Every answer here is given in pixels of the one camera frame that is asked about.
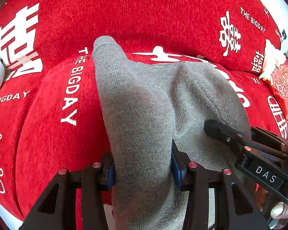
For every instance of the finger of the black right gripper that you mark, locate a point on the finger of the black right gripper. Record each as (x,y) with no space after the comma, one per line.
(230,134)

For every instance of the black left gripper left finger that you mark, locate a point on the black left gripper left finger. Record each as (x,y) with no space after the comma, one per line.
(56,206)

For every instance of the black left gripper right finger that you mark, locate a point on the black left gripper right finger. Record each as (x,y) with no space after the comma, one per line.
(234,207)

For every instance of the grey knit sweater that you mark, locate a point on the grey knit sweater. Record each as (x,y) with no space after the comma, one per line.
(147,108)

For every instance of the person's right hand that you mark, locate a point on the person's right hand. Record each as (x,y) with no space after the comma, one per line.
(277,214)

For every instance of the red embroidered pillow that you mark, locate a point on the red embroidered pillow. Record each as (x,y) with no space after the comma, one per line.
(275,73)

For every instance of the red wedding bed cover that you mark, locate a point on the red wedding bed cover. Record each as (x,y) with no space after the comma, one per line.
(50,111)

